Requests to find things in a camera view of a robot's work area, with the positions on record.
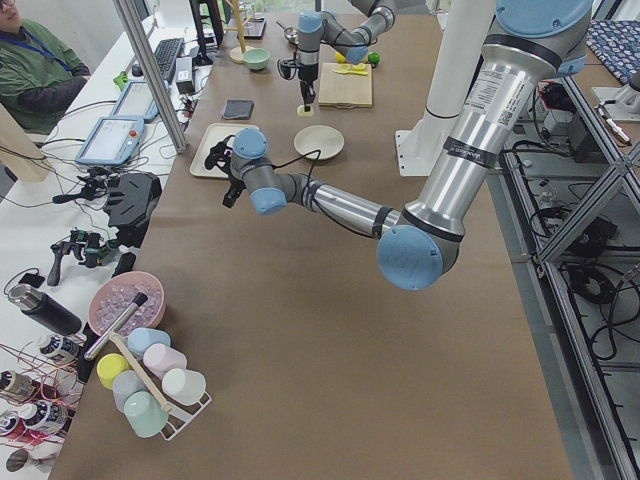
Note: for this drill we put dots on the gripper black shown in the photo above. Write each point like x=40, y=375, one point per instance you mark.
x=233, y=186
x=305, y=76

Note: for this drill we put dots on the round cream plate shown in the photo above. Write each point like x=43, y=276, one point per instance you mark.
x=319, y=142

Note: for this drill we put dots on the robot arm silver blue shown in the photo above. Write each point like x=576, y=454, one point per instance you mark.
x=315, y=27
x=496, y=53

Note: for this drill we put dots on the cream rabbit tray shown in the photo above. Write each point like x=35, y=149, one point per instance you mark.
x=217, y=141

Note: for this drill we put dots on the wooden cutting board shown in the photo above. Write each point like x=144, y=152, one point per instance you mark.
x=344, y=91

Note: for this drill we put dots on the metal scoop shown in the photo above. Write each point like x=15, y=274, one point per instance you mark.
x=290, y=33

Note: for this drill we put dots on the green bowl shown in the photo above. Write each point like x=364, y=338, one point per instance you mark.
x=256, y=59

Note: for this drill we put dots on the grey folded cloth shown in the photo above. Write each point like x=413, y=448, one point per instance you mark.
x=237, y=109

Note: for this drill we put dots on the wooden mug tree stand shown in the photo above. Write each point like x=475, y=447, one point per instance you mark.
x=237, y=54

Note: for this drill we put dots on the near teach pendant tablet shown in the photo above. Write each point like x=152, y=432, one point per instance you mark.
x=112, y=141

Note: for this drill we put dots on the teach pendant tablet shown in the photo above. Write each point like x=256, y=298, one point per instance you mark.
x=136, y=100
x=112, y=141

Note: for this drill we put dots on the far teach pendant tablet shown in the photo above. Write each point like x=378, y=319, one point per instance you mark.
x=136, y=100

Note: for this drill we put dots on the metal muddler black tip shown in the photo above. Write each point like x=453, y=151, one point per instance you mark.
x=138, y=300

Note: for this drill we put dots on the black keyboard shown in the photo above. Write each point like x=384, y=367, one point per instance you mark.
x=166, y=54

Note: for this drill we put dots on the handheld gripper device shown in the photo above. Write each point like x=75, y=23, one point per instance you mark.
x=87, y=248

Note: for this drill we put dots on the pink bowl with ice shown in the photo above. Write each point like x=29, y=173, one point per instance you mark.
x=116, y=294

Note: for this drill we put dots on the blue cup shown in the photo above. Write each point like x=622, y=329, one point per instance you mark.
x=141, y=338

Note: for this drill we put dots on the pink cup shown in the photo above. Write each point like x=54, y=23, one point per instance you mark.
x=159, y=359

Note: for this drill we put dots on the white cup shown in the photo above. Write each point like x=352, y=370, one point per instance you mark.
x=184, y=386

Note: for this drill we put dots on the yellow cup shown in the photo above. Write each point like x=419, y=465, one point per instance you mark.
x=109, y=367

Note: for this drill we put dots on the grey cup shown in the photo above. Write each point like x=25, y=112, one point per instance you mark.
x=125, y=385

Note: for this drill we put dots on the black thermos bottle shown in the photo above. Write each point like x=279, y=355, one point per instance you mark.
x=43, y=309

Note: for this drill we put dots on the person in green vest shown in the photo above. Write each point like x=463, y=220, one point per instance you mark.
x=40, y=75

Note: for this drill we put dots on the mint green cup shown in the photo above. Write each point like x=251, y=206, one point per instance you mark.
x=144, y=414

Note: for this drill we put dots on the black plastic gripper mount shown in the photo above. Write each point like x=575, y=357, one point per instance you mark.
x=131, y=199

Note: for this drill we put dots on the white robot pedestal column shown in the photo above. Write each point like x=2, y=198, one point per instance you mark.
x=466, y=27

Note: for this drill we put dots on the aluminium frame post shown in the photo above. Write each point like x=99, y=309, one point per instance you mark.
x=138, y=39

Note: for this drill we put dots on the white wire cup rack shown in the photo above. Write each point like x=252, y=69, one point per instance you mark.
x=179, y=418

